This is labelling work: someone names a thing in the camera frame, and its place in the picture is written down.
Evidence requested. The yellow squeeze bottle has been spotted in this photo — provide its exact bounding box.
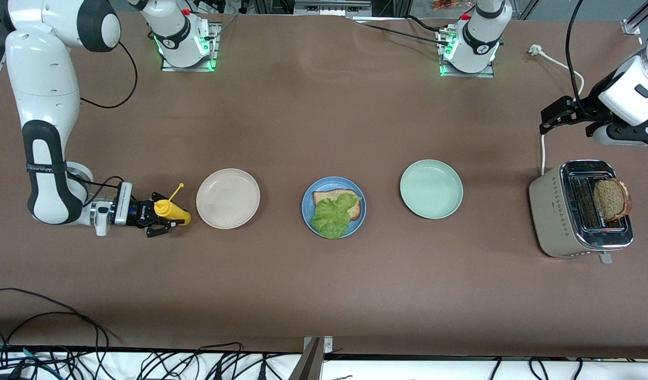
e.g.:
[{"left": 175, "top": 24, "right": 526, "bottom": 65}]
[{"left": 154, "top": 183, "right": 192, "bottom": 226}]

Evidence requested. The square toasted bread slice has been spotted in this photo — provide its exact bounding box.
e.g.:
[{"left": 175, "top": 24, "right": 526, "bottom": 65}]
[{"left": 313, "top": 189, "right": 362, "bottom": 221}]

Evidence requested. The green lettuce leaf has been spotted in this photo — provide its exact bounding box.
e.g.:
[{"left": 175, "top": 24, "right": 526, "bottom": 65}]
[{"left": 309, "top": 193, "right": 362, "bottom": 240}]

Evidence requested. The beige round plate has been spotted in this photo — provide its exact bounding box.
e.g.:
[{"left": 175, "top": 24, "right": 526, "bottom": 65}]
[{"left": 196, "top": 168, "right": 261, "bottom": 230}]

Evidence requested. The pale green round plate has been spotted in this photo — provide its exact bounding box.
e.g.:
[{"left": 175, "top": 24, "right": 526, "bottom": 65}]
[{"left": 400, "top": 159, "right": 464, "bottom": 220}]

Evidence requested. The blue round plate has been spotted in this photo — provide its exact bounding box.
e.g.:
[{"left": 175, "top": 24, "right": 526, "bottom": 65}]
[{"left": 302, "top": 176, "right": 367, "bottom": 239}]

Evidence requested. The rounded toasted bread slice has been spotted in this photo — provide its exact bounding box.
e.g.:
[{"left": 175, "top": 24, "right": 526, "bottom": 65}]
[{"left": 593, "top": 178, "right": 632, "bottom": 222}]

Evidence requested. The beige chrome toaster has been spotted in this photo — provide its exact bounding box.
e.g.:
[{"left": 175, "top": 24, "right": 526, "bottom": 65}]
[{"left": 529, "top": 159, "right": 635, "bottom": 264}]

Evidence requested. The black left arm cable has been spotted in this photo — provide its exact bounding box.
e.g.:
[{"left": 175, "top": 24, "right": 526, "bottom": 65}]
[{"left": 566, "top": 0, "right": 594, "bottom": 119}]

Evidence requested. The white toaster power cable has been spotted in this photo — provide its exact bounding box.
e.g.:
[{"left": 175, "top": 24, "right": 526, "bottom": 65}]
[{"left": 528, "top": 44, "right": 585, "bottom": 176}]

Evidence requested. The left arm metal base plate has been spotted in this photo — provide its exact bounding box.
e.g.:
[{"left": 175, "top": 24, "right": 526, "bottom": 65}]
[{"left": 439, "top": 29, "right": 496, "bottom": 78}]

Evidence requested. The aluminium frame strut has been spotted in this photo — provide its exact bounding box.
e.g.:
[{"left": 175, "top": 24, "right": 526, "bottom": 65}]
[{"left": 622, "top": 0, "right": 648, "bottom": 35}]

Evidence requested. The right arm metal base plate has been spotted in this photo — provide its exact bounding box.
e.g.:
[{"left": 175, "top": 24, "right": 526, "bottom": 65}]
[{"left": 160, "top": 21, "right": 221, "bottom": 72}]

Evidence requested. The long thin black cable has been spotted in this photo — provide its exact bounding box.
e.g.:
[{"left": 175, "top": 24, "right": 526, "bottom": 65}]
[{"left": 0, "top": 288, "right": 121, "bottom": 352}]

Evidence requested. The black base power cable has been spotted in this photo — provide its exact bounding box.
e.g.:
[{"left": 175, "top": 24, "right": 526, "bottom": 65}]
[{"left": 350, "top": 15, "right": 451, "bottom": 47}]

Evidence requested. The tangled black cable bundle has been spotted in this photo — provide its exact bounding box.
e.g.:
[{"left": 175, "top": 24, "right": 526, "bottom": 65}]
[{"left": 0, "top": 342, "right": 282, "bottom": 380}]

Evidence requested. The metal table edge bracket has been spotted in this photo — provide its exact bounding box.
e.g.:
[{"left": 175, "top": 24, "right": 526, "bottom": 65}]
[{"left": 289, "top": 336, "right": 334, "bottom": 380}]

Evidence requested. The metal frame rail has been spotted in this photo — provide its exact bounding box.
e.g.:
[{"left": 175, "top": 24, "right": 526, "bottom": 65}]
[{"left": 294, "top": 0, "right": 372, "bottom": 16}]

